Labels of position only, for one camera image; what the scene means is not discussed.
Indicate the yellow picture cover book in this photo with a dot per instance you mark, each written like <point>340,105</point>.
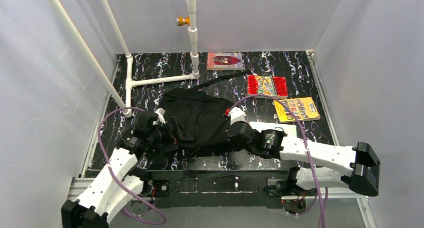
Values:
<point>302,108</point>

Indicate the black student backpack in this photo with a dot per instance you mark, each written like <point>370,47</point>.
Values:
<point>201,117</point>

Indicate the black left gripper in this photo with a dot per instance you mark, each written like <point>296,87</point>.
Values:
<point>169,133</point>

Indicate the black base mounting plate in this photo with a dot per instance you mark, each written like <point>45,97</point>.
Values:
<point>205,188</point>

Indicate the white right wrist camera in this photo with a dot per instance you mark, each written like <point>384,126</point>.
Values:
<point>235,115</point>

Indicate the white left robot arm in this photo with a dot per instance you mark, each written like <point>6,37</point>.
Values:
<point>116,184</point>

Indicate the red colourful cover book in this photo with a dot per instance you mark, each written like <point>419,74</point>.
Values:
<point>267,85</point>

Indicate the orange knob on pipe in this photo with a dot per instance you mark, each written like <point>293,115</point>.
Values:
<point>181,21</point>

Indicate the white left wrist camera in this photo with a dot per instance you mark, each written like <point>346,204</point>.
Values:
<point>160,116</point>

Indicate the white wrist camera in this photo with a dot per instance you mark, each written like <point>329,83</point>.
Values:
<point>235,115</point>
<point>160,116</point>

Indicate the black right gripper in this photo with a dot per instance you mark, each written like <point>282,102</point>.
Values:
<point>230,130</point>

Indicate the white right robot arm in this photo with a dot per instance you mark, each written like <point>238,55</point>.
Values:
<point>356,168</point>

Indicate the aluminium rail frame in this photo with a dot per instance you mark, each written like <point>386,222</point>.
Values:
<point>295,66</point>

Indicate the pale green Gatsby book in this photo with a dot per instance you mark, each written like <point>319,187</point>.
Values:
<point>288,129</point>

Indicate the pink red cover book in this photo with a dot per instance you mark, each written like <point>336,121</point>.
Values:
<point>225,61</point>

